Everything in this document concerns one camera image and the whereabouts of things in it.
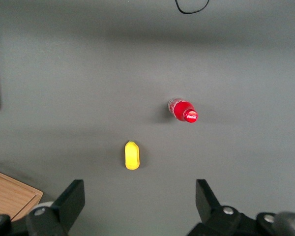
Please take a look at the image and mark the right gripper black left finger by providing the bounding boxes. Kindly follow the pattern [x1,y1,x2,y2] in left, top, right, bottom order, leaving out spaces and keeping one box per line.
[26,179,86,236]

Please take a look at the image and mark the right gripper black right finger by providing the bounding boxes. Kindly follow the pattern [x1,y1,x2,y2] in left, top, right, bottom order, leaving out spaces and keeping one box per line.
[186,179,244,236]

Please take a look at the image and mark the wooden drawer cabinet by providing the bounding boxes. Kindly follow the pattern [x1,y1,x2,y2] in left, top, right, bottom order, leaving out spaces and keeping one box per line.
[0,168,44,222]

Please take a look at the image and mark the yellow lemon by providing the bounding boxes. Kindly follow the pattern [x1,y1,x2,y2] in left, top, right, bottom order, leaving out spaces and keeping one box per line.
[124,140,141,171]

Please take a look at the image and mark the red cola bottle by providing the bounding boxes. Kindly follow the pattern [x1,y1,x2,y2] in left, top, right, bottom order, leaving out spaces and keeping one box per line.
[167,96,199,125]

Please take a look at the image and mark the black cable loop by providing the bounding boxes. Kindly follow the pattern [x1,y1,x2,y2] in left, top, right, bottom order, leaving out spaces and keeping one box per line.
[175,0,210,14]

